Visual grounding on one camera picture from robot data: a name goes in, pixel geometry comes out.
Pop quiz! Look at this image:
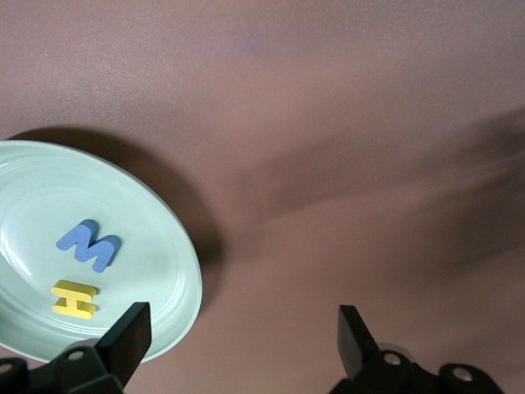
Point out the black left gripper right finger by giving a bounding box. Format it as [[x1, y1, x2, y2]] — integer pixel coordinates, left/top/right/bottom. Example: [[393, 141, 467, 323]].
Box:
[[327, 304, 504, 394]]

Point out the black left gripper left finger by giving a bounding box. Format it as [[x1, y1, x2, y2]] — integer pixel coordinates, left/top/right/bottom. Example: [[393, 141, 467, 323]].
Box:
[[0, 302, 153, 394]]

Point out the yellow foam letter H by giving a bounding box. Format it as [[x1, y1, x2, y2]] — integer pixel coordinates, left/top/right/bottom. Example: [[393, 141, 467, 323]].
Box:
[[51, 279, 99, 320]]

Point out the blue foam letter M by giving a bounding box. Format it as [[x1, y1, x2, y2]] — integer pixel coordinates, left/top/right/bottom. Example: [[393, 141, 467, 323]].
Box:
[[55, 219, 122, 274]]

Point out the green plate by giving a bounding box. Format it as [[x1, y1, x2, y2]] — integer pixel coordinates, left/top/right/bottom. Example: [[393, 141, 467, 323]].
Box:
[[0, 140, 204, 364]]

